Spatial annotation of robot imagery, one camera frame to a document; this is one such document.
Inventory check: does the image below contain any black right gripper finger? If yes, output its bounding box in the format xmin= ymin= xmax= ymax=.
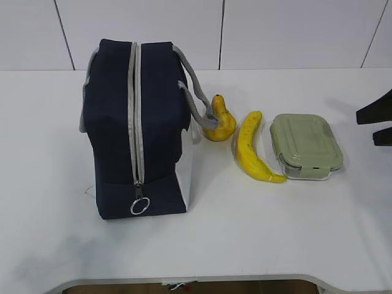
xmin=356 ymin=90 xmax=392 ymax=125
xmin=372 ymin=127 xmax=392 ymax=145

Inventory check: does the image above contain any yellow banana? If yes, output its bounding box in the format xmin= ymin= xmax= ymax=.
xmin=236 ymin=110 xmax=287 ymax=183

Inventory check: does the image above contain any yellow pear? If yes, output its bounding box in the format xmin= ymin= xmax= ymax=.
xmin=201 ymin=94 xmax=238 ymax=142

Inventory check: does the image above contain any navy blue lunch bag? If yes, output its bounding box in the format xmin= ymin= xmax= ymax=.
xmin=79 ymin=39 xmax=220 ymax=220

